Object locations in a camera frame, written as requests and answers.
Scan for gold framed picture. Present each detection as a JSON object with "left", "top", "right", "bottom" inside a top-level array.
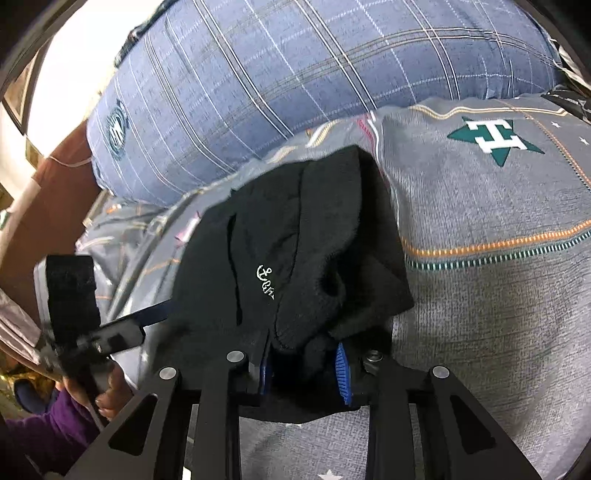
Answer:
[{"left": 2, "top": 51, "right": 43, "bottom": 135}]

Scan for purple sleeve forearm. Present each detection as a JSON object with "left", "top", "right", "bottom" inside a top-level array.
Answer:
[{"left": 6, "top": 391, "right": 99, "bottom": 475}]

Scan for black pants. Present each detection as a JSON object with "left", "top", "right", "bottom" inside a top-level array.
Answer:
[{"left": 153, "top": 146, "right": 414, "bottom": 423}]

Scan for person left hand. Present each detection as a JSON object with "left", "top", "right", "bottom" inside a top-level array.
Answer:
[{"left": 62, "top": 362, "right": 133, "bottom": 421}]

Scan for blue plaid pillow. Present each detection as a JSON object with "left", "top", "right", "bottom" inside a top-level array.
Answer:
[{"left": 87, "top": 0, "right": 562, "bottom": 206}]

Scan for grey patterned bed sheet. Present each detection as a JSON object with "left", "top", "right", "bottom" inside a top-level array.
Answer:
[{"left": 76, "top": 95, "right": 590, "bottom": 479}]

